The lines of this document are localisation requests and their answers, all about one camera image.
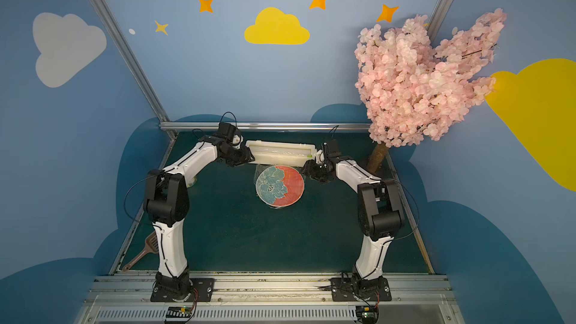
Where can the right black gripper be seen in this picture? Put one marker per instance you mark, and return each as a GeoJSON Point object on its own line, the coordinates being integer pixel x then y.
{"type": "Point", "coordinates": [313, 166]}

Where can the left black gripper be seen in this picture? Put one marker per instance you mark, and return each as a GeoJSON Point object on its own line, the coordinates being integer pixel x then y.
{"type": "Point", "coordinates": [242, 156]}

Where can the white plastic wrap dispenser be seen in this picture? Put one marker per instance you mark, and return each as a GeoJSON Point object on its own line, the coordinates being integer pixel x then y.
{"type": "Point", "coordinates": [280, 153]}

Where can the clear plastic wrap sheet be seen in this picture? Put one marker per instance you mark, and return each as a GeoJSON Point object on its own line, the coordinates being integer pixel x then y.
{"type": "Point", "coordinates": [270, 175]}

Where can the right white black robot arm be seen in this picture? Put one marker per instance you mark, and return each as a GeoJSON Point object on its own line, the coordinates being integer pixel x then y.
{"type": "Point", "coordinates": [380, 213]}

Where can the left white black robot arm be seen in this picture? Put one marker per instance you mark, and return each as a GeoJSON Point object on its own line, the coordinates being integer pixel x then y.
{"type": "Point", "coordinates": [167, 204]}

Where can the red and teal floral plate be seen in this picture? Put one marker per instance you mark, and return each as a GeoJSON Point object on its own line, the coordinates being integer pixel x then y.
{"type": "Point", "coordinates": [280, 186]}

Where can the pink artificial blossom tree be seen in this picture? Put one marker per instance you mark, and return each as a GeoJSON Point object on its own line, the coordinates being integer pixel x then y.
{"type": "Point", "coordinates": [413, 90]}

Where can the brown slotted spatula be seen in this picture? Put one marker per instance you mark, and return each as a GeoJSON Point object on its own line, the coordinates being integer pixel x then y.
{"type": "Point", "coordinates": [150, 247]}

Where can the right small circuit board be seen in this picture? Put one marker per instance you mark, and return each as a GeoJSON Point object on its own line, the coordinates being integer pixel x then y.
{"type": "Point", "coordinates": [366, 315]}

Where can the small circuit board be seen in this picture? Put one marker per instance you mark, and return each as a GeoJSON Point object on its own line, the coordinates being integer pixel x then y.
{"type": "Point", "coordinates": [181, 314]}
{"type": "Point", "coordinates": [366, 315]}

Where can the left small circuit board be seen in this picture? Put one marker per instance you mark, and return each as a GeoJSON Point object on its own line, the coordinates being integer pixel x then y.
{"type": "Point", "coordinates": [181, 314]}

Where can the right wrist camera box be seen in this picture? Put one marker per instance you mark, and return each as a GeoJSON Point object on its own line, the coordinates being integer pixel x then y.
{"type": "Point", "coordinates": [328, 152]}

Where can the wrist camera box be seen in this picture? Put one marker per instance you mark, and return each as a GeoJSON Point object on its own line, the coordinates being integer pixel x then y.
{"type": "Point", "coordinates": [328, 152]}
{"type": "Point", "coordinates": [230, 133]}

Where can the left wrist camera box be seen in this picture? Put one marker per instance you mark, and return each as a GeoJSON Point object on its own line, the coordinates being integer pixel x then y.
{"type": "Point", "coordinates": [230, 133]}

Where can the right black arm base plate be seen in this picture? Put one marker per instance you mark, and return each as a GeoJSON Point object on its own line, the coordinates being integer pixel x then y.
{"type": "Point", "coordinates": [347, 289]}

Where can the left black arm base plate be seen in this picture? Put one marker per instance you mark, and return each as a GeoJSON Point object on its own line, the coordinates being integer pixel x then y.
{"type": "Point", "coordinates": [185, 289]}

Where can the aluminium front rail frame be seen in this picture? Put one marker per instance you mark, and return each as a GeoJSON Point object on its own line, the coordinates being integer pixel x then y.
{"type": "Point", "coordinates": [245, 297]}

